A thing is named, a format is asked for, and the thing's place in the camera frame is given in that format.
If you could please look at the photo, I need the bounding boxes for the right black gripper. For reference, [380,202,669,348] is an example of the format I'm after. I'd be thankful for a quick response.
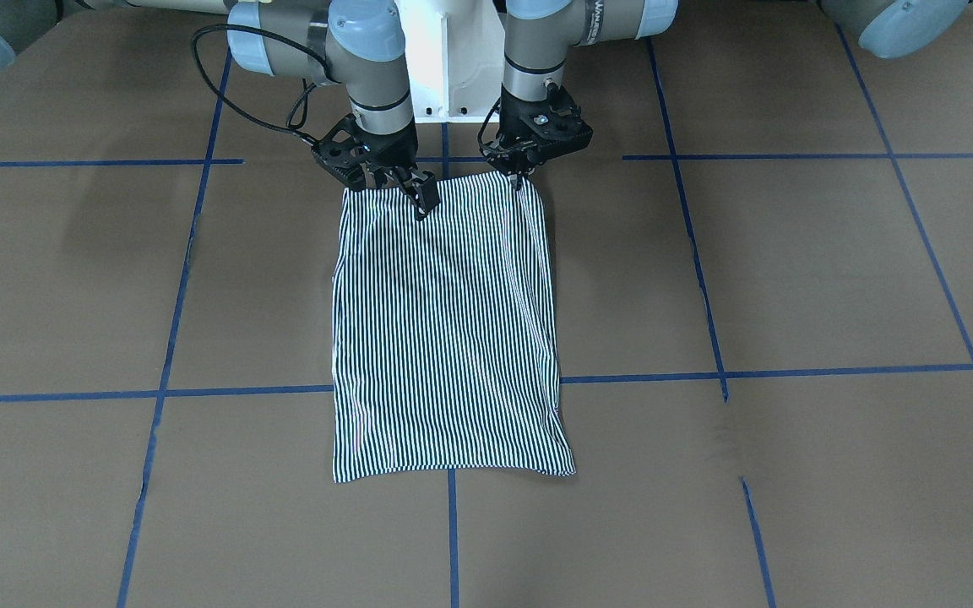
[362,126,440,222]

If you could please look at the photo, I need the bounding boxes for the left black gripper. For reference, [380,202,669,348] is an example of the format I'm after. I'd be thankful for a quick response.
[495,84,594,192]

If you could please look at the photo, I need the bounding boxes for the navy white striped polo shirt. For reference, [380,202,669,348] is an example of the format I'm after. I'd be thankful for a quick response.
[331,171,576,482]

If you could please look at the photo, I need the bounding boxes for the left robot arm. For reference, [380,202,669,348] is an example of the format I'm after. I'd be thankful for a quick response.
[479,1,968,190]

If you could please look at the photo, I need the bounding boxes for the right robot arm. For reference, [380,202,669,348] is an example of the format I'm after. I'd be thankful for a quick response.
[0,1,440,220]

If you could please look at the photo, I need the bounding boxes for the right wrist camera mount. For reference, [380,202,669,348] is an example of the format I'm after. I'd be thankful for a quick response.
[310,114,367,192]

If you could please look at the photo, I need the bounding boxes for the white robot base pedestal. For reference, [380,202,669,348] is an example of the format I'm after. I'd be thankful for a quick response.
[396,1,503,124]

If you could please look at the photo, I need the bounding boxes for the black usb cable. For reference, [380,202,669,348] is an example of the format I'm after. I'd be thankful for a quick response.
[191,24,337,146]

